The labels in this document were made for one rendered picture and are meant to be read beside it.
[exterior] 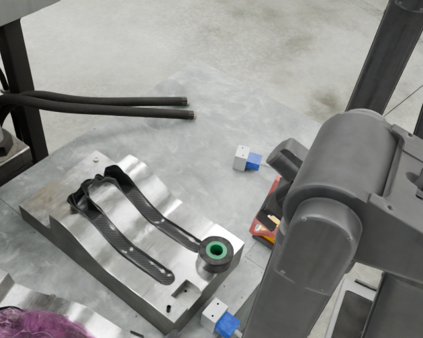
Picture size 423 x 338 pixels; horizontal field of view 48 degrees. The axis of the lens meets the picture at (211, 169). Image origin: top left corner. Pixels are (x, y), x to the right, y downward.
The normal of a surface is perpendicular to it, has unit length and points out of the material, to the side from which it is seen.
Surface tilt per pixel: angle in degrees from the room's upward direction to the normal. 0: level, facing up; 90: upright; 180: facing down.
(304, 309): 90
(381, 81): 90
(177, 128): 0
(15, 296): 0
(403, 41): 90
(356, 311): 0
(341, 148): 19
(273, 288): 90
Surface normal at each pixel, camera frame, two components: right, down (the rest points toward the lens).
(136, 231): 0.33, -0.51
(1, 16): 0.79, 0.50
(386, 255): -0.43, 0.63
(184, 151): 0.10, -0.68
